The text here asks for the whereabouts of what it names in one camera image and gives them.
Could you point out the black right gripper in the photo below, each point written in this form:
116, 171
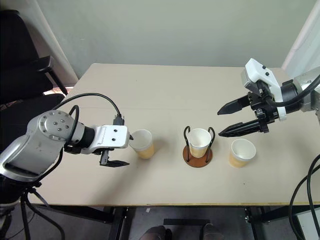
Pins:
265, 110

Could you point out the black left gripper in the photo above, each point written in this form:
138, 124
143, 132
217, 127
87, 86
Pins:
104, 157

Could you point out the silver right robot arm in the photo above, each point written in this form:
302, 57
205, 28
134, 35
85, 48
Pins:
310, 105

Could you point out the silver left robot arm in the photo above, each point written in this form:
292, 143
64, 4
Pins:
30, 150

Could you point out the paper cup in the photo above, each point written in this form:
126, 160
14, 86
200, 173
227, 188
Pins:
240, 160
198, 150
145, 150

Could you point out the dark rounded shape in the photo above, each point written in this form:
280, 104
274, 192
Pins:
212, 232
155, 233

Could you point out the grey zip tie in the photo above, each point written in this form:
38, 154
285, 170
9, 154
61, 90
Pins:
41, 197

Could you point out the white panel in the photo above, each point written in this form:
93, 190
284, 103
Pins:
303, 42

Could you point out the white box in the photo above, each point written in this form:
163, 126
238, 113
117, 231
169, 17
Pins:
308, 226

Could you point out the black office chair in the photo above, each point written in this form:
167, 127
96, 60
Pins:
17, 75

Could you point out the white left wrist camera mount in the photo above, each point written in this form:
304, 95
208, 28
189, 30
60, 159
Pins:
112, 136

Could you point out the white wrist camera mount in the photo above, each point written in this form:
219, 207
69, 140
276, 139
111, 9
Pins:
260, 71
112, 136

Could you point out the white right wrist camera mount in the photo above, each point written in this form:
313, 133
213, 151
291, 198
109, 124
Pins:
260, 71

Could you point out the black table frame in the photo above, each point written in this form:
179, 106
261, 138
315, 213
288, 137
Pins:
95, 215

